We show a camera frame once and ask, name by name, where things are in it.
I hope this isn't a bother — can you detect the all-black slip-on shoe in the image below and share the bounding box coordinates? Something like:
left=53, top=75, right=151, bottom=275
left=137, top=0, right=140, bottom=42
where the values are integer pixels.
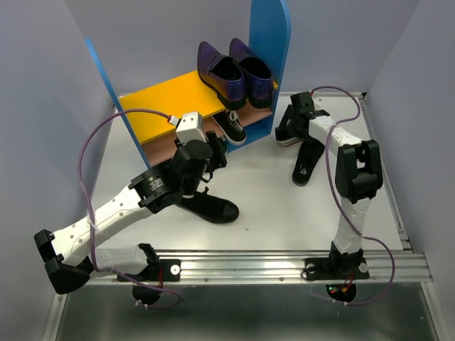
left=291, top=141, right=325, bottom=186

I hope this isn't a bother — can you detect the black sneaker orange sole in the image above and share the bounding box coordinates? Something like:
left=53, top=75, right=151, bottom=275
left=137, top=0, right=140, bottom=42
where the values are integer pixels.
left=213, top=110, right=247, bottom=146

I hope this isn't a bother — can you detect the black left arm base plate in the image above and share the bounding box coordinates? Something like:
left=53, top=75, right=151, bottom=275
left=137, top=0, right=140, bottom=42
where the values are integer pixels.
left=127, top=259, right=181, bottom=282

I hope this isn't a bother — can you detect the purple loafer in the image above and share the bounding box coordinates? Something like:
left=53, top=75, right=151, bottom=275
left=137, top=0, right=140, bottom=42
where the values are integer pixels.
left=229, top=38, right=274, bottom=109
left=196, top=41, right=247, bottom=110

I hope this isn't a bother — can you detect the blue shoe shelf frame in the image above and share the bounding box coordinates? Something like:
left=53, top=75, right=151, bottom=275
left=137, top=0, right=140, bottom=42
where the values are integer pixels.
left=86, top=1, right=291, bottom=167

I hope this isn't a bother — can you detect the all-black lace sneaker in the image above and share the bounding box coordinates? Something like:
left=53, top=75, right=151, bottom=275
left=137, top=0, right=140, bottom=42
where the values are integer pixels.
left=177, top=188, right=240, bottom=224

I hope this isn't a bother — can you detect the black white-laced sneaker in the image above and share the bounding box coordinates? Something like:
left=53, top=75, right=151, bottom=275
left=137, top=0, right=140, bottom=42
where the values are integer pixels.
left=274, top=117, right=301, bottom=147

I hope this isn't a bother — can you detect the yellow top shelf board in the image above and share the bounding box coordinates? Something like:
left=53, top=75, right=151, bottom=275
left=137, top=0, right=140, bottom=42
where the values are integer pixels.
left=119, top=70, right=279, bottom=146

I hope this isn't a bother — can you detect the pink middle shelf board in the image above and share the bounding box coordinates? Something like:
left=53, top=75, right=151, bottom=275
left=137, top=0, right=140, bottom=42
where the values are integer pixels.
left=141, top=104, right=273, bottom=166

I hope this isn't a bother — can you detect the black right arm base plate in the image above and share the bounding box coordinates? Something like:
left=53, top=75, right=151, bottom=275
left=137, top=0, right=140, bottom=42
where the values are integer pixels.
left=301, top=258, right=370, bottom=281

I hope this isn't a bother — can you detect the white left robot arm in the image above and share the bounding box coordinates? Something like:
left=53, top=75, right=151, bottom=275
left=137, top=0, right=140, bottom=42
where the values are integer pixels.
left=34, top=131, right=239, bottom=294

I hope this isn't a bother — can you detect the aluminium mounting rail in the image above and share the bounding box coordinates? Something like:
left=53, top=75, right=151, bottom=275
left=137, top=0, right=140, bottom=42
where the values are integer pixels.
left=58, top=250, right=433, bottom=285

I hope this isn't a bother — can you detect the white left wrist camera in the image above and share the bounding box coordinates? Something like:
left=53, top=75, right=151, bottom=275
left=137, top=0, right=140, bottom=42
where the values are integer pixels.
left=176, top=112, right=206, bottom=145

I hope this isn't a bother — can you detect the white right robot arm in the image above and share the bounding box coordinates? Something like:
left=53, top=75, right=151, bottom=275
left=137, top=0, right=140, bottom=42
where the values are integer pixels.
left=275, top=92, right=383, bottom=281

